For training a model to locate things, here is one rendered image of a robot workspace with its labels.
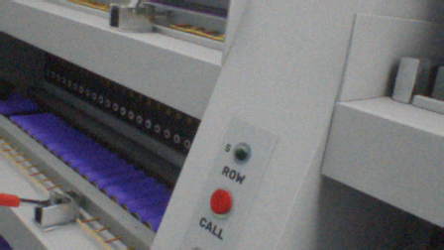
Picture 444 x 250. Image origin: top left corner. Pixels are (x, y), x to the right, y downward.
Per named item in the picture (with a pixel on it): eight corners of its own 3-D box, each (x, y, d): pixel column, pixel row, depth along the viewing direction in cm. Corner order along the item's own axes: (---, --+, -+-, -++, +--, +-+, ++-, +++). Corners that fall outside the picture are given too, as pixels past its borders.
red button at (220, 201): (222, 218, 30) (231, 194, 30) (205, 207, 31) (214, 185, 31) (232, 219, 30) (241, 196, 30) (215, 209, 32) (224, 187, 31)
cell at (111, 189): (156, 194, 55) (106, 206, 51) (147, 188, 56) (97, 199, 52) (157, 180, 55) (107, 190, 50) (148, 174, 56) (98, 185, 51)
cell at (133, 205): (177, 209, 52) (127, 223, 48) (167, 202, 54) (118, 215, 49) (179, 194, 52) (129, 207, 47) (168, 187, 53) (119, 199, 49)
